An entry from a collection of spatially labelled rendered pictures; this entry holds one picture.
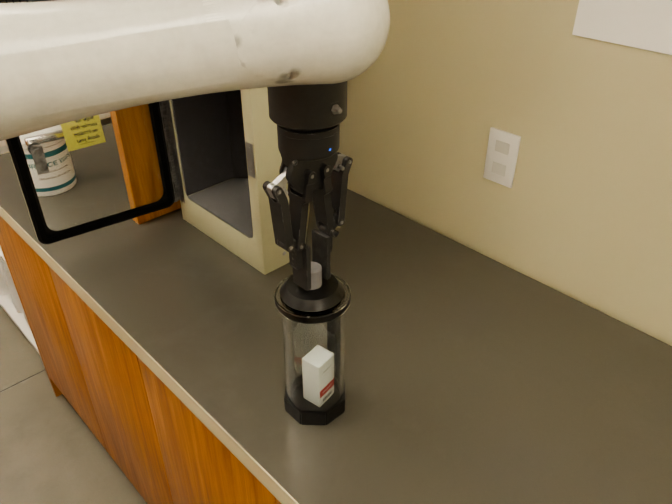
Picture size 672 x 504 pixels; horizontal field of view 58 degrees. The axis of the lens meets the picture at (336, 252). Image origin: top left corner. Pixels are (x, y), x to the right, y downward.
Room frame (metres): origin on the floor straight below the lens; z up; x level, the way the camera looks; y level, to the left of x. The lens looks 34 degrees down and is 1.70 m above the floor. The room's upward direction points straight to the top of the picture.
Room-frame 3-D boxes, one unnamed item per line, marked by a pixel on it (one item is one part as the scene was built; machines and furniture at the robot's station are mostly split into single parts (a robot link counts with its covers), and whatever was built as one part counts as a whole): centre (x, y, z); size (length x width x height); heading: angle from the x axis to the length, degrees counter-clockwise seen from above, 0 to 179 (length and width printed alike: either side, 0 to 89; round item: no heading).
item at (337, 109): (0.69, 0.04, 1.45); 0.12 x 0.09 x 0.06; 44
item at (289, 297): (0.69, 0.03, 1.18); 0.09 x 0.09 x 0.07
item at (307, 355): (0.69, 0.03, 1.06); 0.11 x 0.11 x 0.21
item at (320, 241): (0.70, 0.02, 1.22); 0.03 x 0.01 x 0.07; 44
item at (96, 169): (1.17, 0.50, 1.19); 0.30 x 0.01 x 0.40; 126
